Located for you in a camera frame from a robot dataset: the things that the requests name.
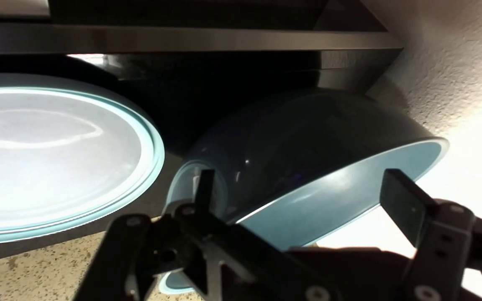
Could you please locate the black steel microwave oven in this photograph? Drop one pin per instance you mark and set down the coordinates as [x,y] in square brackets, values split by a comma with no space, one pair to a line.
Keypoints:
[189,62]

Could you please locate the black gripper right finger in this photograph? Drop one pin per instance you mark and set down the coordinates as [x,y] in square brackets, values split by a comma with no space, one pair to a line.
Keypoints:
[447,239]

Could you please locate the light blue plate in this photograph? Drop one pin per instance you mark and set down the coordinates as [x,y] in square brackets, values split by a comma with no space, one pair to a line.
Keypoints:
[70,154]

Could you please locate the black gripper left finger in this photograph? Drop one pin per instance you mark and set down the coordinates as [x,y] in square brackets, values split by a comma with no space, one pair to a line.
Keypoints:
[221,261]

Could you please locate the large dark blue bowl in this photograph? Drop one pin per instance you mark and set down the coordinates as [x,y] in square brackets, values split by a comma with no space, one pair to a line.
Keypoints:
[301,164]

